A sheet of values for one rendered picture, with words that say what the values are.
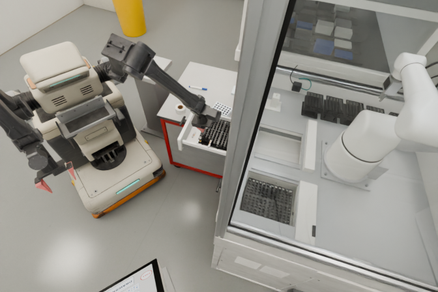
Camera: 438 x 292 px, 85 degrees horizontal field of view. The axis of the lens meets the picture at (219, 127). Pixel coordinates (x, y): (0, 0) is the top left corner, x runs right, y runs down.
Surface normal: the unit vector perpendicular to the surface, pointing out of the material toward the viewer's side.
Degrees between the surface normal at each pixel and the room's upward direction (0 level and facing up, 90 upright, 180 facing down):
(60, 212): 0
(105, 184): 0
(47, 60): 43
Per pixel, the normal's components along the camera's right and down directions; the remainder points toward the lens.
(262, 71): -0.29, 0.75
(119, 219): 0.05, -0.61
